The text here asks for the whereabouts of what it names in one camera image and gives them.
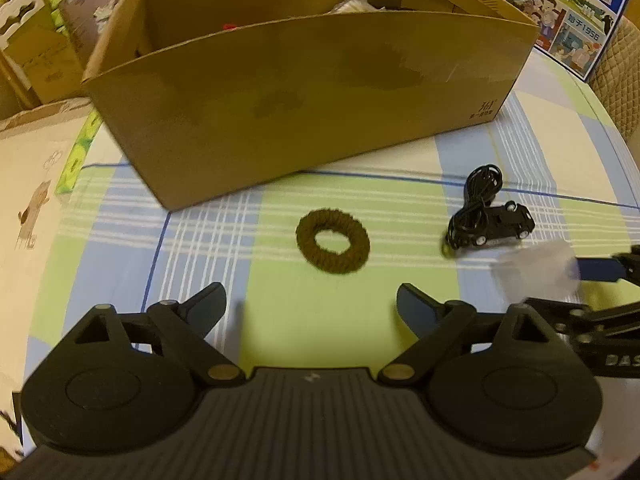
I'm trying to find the clear plastic container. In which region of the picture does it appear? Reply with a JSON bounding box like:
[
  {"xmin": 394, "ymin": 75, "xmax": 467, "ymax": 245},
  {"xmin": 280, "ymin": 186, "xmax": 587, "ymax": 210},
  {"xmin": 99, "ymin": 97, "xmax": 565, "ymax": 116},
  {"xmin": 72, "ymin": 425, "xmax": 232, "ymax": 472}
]
[{"xmin": 492, "ymin": 242, "xmax": 583, "ymax": 303}]

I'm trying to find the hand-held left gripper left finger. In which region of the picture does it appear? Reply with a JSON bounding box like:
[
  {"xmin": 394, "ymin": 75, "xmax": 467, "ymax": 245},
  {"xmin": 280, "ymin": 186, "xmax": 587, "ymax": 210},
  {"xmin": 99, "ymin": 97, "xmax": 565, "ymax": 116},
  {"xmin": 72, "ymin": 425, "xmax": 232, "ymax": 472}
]
[{"xmin": 75, "ymin": 282, "xmax": 242, "ymax": 385}]

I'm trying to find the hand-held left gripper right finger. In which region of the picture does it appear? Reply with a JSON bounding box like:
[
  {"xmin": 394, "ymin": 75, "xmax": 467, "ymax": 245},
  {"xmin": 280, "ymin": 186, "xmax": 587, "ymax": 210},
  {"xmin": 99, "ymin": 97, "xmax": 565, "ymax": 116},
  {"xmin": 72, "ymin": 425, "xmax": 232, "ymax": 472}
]
[{"xmin": 380, "ymin": 284, "xmax": 551, "ymax": 386}]

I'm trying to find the cream printed cardboard box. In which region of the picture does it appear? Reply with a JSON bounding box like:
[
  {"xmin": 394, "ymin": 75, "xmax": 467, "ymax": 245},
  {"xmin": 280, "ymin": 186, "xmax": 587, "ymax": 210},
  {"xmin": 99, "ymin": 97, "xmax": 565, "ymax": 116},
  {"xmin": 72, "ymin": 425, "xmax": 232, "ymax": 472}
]
[{"xmin": 0, "ymin": 97, "xmax": 108, "ymax": 411}]

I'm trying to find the plaid tablecloth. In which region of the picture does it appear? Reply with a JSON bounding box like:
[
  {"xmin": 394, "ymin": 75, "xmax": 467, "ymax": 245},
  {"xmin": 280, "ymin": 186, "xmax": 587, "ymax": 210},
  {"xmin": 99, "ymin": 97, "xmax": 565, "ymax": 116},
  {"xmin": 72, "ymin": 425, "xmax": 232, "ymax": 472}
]
[{"xmin": 20, "ymin": 50, "xmax": 640, "ymax": 461}]

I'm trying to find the blue illustrated carton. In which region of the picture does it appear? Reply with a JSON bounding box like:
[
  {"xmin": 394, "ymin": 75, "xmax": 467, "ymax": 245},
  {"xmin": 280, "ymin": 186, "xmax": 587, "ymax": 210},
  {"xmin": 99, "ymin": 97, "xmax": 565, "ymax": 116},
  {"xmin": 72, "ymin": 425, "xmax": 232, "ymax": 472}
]
[{"xmin": 440, "ymin": 0, "xmax": 632, "ymax": 82}]

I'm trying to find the black cable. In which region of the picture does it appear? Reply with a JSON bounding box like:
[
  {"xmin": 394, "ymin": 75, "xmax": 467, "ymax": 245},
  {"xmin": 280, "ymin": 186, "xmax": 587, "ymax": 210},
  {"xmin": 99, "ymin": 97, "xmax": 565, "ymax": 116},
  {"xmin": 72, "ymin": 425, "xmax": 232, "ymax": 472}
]
[{"xmin": 440, "ymin": 164, "xmax": 503, "ymax": 256}]

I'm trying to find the white carved wooden rack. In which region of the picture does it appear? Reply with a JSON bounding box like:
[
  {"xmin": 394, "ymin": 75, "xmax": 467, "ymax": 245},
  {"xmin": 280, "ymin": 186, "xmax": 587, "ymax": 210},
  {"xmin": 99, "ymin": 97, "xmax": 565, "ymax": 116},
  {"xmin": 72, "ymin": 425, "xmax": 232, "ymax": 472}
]
[{"xmin": 0, "ymin": 0, "xmax": 51, "ymax": 61}]

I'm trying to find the beige woven chair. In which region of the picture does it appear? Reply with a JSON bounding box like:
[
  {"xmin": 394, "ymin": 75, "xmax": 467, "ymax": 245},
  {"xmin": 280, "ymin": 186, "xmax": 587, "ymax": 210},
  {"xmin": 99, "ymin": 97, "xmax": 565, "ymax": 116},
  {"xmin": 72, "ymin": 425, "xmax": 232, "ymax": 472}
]
[{"xmin": 587, "ymin": 20, "xmax": 640, "ymax": 146}]

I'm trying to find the brown cardboard box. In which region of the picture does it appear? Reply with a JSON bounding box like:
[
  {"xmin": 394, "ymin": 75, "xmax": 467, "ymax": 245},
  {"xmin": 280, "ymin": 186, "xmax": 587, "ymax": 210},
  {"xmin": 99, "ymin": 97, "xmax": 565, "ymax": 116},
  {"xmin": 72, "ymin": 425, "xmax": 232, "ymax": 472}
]
[{"xmin": 81, "ymin": 0, "xmax": 541, "ymax": 211}]

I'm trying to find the black toy car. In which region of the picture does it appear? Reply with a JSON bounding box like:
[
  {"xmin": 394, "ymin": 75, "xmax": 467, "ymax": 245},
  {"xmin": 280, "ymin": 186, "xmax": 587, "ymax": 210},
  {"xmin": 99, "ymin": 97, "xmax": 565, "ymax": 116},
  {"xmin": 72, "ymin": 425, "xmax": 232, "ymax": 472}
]
[{"xmin": 446, "ymin": 200, "xmax": 536, "ymax": 256}]

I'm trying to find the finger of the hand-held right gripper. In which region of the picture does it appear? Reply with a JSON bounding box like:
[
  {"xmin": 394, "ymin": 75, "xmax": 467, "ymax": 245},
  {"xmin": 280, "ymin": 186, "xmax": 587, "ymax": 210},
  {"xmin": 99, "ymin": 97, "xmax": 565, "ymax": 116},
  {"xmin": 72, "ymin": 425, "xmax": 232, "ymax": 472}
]
[
  {"xmin": 522, "ymin": 297, "xmax": 640, "ymax": 343},
  {"xmin": 575, "ymin": 247, "xmax": 640, "ymax": 282}
]

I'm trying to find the yellow cardboard box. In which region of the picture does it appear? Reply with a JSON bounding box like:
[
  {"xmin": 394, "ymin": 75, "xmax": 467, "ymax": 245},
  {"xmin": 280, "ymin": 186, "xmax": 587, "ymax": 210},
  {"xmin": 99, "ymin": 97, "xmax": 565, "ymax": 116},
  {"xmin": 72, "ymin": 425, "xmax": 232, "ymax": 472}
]
[{"xmin": 0, "ymin": 10, "xmax": 86, "ymax": 106}]

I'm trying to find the brown hair scrunchie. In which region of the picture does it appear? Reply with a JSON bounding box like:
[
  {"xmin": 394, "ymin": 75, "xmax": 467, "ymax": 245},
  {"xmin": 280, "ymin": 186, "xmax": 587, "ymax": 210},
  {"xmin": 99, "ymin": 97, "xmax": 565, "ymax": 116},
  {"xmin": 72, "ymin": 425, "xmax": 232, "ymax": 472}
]
[{"xmin": 295, "ymin": 207, "xmax": 371, "ymax": 276}]

